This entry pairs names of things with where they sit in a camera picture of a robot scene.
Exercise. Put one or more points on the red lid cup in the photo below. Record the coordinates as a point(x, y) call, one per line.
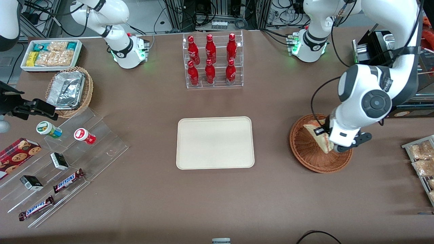
point(83, 135)

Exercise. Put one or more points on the red chocolate cookie box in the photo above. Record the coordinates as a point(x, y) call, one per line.
point(17, 156)

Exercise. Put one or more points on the beige rectangular tray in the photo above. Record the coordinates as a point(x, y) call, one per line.
point(215, 142)

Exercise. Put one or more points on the teal snack pack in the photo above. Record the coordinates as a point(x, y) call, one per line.
point(40, 46)
point(72, 45)

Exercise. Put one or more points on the small grey device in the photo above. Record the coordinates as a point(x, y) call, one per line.
point(221, 241)

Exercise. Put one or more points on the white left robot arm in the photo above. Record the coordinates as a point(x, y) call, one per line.
point(373, 98)

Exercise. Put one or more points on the triangular sandwich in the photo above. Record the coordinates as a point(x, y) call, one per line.
point(322, 142)

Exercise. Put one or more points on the green lid cup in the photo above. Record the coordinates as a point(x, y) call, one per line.
point(45, 128)

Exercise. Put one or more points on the round brown wicker basket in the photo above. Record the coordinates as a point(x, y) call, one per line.
point(305, 152)

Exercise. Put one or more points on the aluminium foil container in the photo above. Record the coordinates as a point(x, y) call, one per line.
point(66, 89)

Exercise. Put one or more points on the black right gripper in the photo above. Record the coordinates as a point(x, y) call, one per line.
point(7, 104)

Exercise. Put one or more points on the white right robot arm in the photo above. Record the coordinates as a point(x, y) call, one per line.
point(122, 47)

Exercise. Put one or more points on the small clear cracker bag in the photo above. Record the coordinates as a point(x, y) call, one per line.
point(57, 46)

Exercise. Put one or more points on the white rectangular snack bin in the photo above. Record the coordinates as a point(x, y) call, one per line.
point(25, 67)

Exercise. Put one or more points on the snickers bar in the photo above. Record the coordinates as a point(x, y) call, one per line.
point(35, 208)
point(67, 180)

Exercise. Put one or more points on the large clear cracker bag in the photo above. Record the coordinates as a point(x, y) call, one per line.
point(56, 58)

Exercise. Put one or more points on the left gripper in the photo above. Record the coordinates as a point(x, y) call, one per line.
point(326, 127)

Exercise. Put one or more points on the clear snack bag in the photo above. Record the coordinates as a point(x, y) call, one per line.
point(420, 150)
point(423, 167)

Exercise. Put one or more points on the clear acrylic bottle rack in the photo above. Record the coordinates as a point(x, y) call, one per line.
point(218, 83)

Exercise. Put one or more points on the light wicker basket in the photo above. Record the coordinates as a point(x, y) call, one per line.
point(89, 91)

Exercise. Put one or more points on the black food warmer machine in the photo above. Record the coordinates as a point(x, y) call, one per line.
point(374, 47)

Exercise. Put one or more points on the white power strip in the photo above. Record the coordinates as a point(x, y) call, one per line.
point(219, 24)

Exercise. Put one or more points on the small black box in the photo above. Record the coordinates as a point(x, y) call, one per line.
point(31, 183)
point(59, 161)

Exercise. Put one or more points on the red cola bottle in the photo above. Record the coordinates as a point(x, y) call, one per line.
point(210, 49)
point(231, 72)
point(192, 51)
point(210, 73)
point(231, 48)
point(193, 74)

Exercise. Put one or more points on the yellow snack pack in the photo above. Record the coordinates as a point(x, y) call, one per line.
point(32, 58)

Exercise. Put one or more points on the clear acrylic stepped shelf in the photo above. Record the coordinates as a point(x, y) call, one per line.
point(101, 149)

